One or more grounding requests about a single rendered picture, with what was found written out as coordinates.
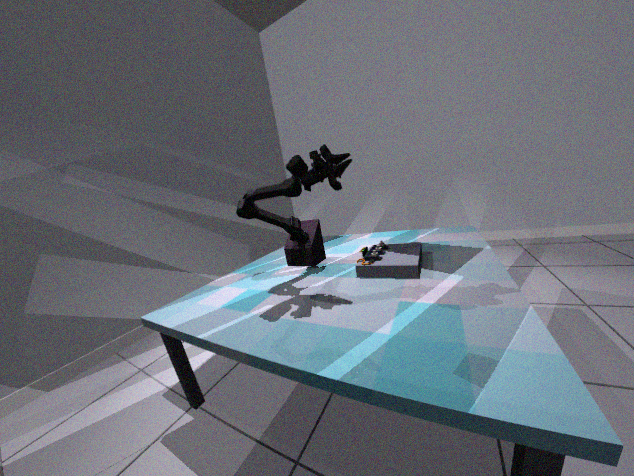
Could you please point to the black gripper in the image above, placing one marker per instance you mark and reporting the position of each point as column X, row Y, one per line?
column 332, row 171

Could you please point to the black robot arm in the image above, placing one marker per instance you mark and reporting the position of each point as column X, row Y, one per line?
column 290, row 187

